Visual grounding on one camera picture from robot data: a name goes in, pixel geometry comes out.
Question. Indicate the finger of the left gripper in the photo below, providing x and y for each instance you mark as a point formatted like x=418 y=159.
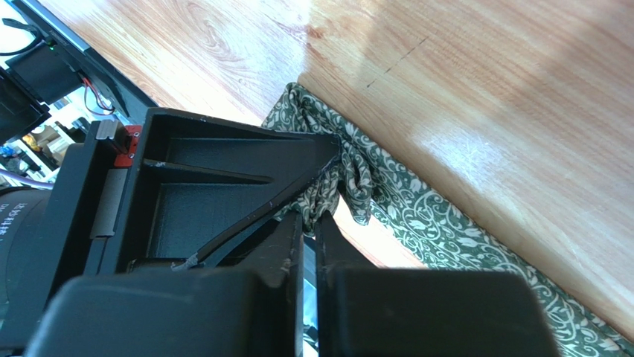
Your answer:
x=197 y=183

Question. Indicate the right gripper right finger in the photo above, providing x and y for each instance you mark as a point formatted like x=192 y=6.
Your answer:
x=365 y=310

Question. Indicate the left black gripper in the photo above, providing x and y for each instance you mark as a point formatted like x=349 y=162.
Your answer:
x=45 y=234

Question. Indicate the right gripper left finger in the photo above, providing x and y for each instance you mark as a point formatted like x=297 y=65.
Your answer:
x=252 y=309

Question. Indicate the green floral patterned tie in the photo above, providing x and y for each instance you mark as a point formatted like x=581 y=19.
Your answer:
x=375 y=185

